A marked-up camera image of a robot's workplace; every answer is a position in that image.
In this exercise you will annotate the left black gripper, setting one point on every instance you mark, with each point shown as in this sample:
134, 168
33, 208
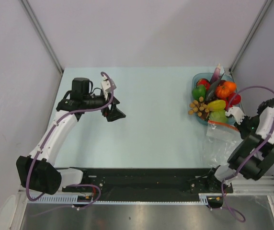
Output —
114, 113

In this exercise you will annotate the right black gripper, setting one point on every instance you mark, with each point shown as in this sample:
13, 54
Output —
244, 132

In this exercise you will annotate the clear zip bag orange zipper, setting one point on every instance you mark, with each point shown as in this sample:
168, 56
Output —
220, 141

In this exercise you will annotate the grey toy fish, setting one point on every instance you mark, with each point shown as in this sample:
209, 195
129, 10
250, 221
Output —
211, 91

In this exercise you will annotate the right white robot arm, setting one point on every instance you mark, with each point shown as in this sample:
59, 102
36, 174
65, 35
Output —
254, 156

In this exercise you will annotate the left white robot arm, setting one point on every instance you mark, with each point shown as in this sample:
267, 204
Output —
36, 170

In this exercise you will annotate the red tomato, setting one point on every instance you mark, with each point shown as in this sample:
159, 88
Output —
233, 99

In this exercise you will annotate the green cabbage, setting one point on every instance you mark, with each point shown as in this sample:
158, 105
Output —
218, 116

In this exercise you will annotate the yellow starfruit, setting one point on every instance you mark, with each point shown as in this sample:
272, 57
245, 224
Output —
216, 105

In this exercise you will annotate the orange pumpkin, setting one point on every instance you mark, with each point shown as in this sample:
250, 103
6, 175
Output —
223, 91

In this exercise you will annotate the purple white scallion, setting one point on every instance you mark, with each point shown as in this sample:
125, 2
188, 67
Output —
216, 74

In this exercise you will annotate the green bell pepper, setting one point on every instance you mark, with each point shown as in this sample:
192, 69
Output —
199, 91

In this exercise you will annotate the red bell pepper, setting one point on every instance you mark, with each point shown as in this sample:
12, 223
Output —
204, 82

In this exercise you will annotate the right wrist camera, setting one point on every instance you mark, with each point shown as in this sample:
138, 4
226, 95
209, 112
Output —
236, 113

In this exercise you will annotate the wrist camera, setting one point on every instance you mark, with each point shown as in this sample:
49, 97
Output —
107, 86
236, 113

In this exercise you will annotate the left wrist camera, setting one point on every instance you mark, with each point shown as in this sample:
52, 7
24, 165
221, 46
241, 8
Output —
107, 86

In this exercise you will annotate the aluminium frame rail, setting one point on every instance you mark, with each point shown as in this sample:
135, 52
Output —
177, 187

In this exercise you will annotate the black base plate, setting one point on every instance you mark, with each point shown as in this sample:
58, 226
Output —
145, 176

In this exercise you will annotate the white cable duct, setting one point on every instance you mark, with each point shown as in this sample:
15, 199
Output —
79, 199

